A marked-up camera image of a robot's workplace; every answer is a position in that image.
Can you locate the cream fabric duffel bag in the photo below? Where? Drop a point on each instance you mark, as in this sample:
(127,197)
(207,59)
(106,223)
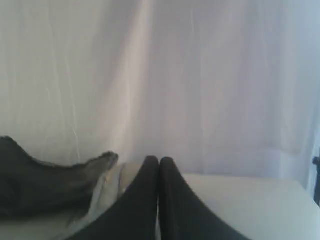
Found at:
(45,201)

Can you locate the black stand at right edge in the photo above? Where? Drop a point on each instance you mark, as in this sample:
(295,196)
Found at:
(316,162)

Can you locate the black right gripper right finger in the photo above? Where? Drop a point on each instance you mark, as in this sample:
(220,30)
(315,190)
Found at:
(182,214)

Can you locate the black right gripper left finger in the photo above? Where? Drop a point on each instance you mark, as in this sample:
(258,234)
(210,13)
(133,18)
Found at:
(133,215)

